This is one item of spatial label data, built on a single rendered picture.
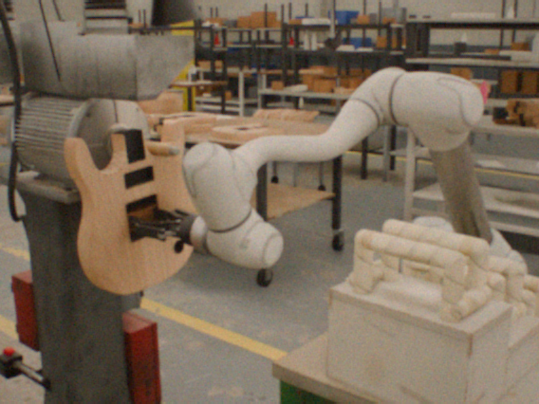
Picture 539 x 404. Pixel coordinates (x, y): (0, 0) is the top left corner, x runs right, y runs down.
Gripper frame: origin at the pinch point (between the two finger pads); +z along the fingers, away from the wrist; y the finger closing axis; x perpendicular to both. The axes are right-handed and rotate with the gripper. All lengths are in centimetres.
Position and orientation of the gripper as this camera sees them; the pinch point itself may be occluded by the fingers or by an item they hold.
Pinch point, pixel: (144, 217)
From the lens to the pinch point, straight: 163.9
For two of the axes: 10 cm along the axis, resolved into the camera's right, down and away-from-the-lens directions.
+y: 6.3, -2.8, 7.2
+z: -7.7, -1.4, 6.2
